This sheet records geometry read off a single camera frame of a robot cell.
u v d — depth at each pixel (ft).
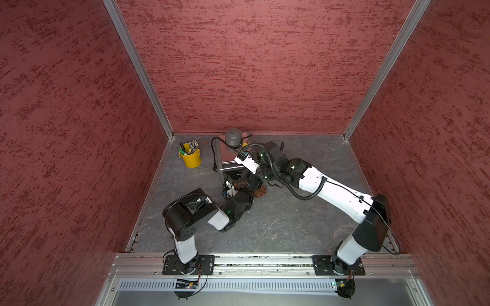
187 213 1.65
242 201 2.33
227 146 2.61
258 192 2.86
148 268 2.49
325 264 2.42
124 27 2.50
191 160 3.34
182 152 3.25
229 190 2.81
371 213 1.41
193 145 3.03
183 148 3.29
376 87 3.19
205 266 2.43
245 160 2.10
